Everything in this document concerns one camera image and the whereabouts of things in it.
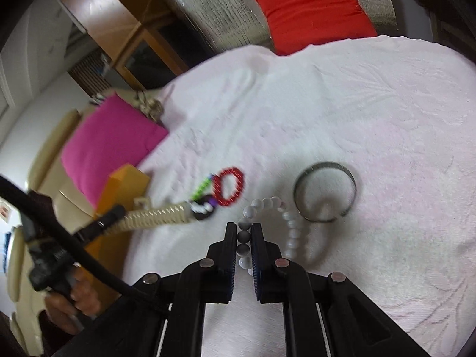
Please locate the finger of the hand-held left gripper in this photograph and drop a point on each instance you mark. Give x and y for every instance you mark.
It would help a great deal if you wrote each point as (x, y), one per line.
(104, 223)

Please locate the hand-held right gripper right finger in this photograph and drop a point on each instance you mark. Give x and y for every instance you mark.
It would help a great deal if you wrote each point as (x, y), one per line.
(256, 260)

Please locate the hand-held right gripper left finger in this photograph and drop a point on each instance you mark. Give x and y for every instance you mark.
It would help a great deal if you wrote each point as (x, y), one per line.
(232, 256)

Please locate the orange cardboard box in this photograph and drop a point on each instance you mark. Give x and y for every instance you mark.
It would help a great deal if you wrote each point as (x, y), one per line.
(126, 183)

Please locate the silver metal bangle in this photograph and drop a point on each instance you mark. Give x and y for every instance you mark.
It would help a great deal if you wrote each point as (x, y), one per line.
(334, 165)

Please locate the person's left hand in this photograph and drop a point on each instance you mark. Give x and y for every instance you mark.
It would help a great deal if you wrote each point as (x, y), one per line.
(85, 301)

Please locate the pink cushion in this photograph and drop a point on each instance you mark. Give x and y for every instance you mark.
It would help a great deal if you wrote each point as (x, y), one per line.
(111, 141)

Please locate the beige sofa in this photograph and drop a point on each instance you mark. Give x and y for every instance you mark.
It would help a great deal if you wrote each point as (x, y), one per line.
(44, 156)

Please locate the beige crumpled cloth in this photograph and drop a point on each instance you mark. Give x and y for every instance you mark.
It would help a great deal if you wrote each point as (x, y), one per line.
(148, 106)

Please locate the dark slatted unit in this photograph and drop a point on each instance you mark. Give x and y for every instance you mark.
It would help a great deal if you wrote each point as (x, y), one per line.
(91, 72)

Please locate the pale pink blanket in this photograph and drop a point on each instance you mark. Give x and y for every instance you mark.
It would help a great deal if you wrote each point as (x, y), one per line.
(334, 100)

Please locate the wooden cabinet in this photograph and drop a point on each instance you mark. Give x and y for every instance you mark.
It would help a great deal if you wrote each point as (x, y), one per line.
(111, 15)

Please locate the silver foil insulation sheet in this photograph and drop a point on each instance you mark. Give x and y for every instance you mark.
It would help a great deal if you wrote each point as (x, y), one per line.
(219, 11)

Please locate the red cushion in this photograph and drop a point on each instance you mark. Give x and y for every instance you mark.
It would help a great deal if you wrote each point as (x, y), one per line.
(312, 11)

